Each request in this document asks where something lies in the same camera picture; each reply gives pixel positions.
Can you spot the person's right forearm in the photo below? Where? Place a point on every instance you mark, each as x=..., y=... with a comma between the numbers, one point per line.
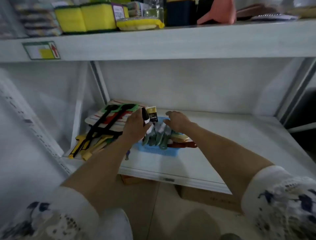
x=222, y=158

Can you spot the white black-capped bottle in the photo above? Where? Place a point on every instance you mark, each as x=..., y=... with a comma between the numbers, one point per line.
x=145, y=115

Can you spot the pink flat plastic tray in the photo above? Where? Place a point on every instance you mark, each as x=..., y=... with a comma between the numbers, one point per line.
x=251, y=11

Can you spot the person's left forearm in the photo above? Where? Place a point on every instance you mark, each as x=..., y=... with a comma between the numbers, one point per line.
x=103, y=173

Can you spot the blue plastic basket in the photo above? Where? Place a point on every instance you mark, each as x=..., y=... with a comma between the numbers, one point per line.
x=158, y=150

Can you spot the striped cream pot holder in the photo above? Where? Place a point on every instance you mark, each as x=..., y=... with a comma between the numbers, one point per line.
x=93, y=121

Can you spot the clear plastic bottle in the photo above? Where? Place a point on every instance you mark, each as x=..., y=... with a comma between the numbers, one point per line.
x=153, y=12

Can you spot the pink plastic funnel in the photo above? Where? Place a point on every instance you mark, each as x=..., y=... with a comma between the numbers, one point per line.
x=219, y=12

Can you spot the colourful striped scouring pads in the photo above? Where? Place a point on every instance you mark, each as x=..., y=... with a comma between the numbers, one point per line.
x=134, y=10

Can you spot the navy container yellow lid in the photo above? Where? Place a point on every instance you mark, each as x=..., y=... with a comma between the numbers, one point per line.
x=180, y=14

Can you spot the black box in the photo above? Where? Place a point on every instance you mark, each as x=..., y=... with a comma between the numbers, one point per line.
x=202, y=10

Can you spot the black tongs green card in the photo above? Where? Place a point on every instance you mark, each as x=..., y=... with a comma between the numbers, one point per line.
x=95, y=128

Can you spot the pile of colourful plastic utensils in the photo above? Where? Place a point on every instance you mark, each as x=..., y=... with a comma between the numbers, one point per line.
x=111, y=141

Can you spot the stack of striped dishcloths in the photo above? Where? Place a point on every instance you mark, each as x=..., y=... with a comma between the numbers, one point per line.
x=39, y=24

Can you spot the green yellow red sticker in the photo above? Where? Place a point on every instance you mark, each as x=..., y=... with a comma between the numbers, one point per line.
x=40, y=50

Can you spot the person's right hand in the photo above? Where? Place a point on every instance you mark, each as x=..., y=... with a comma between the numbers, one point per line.
x=179, y=122

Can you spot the white perforated card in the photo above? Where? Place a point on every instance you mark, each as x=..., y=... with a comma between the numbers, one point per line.
x=274, y=17

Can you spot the black gold tube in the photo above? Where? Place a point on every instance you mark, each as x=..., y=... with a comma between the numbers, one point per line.
x=152, y=113

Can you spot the yellow flat sponge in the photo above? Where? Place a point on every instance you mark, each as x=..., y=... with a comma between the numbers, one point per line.
x=303, y=12

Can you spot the yellow scouring cloth pack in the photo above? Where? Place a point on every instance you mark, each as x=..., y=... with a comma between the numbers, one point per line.
x=138, y=24

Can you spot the person's left hand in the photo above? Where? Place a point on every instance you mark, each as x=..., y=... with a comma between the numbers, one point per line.
x=134, y=128

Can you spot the large cardboard box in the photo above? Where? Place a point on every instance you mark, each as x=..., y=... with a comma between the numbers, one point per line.
x=209, y=197

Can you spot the pack of yellow green sponges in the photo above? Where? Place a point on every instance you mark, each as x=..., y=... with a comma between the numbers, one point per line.
x=71, y=19

